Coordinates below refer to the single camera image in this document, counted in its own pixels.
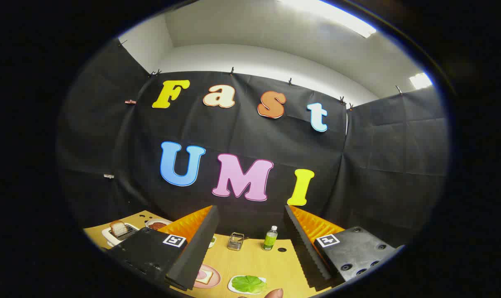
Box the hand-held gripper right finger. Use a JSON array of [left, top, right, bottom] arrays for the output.
[[284, 205, 405, 290]]

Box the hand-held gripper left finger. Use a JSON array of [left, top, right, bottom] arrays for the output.
[[106, 205, 220, 291]]

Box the green lettuce leaf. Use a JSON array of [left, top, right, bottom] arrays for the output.
[[232, 275, 267, 293]]

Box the pink plate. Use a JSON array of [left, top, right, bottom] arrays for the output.
[[194, 264, 221, 289]]

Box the green drink bottle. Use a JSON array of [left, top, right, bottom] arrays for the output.
[[262, 226, 278, 251]]

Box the round white plate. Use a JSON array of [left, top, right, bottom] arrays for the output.
[[145, 218, 173, 231]]

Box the white squarish plate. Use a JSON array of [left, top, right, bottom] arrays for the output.
[[228, 275, 267, 295]]

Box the white toaster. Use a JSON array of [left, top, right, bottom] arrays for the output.
[[101, 223, 140, 248]]

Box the black backdrop cloth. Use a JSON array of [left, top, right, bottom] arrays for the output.
[[56, 39, 450, 249]]

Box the small ceiling light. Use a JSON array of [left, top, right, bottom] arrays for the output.
[[409, 73, 433, 90]]

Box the long ceiling light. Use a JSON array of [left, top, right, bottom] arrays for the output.
[[277, 0, 377, 38]]

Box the metal wire holder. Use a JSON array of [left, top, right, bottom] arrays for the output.
[[228, 232, 245, 251]]

